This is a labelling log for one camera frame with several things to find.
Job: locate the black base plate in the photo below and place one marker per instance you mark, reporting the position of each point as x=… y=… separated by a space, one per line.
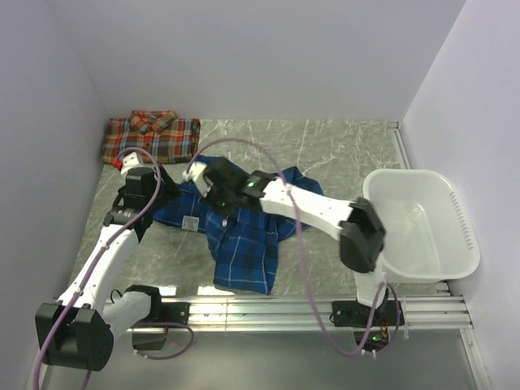
x=171 y=314
x=353 y=314

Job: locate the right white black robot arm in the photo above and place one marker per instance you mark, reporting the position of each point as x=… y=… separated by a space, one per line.
x=354 y=224

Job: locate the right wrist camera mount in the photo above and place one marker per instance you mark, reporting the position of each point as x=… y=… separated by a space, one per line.
x=195 y=174

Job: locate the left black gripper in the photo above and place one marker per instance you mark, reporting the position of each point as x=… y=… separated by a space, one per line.
x=171 y=190

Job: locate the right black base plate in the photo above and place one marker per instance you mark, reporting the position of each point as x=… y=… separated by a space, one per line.
x=353 y=314

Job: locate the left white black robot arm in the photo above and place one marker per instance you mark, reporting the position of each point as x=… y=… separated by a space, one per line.
x=79 y=329

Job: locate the white plastic basin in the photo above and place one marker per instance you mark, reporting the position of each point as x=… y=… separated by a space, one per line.
x=429 y=235

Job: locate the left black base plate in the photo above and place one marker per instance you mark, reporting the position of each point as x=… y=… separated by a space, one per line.
x=171 y=314

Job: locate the folded orange plaid shirt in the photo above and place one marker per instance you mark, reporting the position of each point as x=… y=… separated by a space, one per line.
x=166 y=137

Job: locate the blue plaid long sleeve shirt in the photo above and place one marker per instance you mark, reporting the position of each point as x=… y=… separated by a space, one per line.
x=244 y=245

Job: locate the aluminium mounting rail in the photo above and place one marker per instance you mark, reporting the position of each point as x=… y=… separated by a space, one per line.
x=292 y=314

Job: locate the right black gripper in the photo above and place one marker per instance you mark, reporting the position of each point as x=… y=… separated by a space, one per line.
x=210 y=197

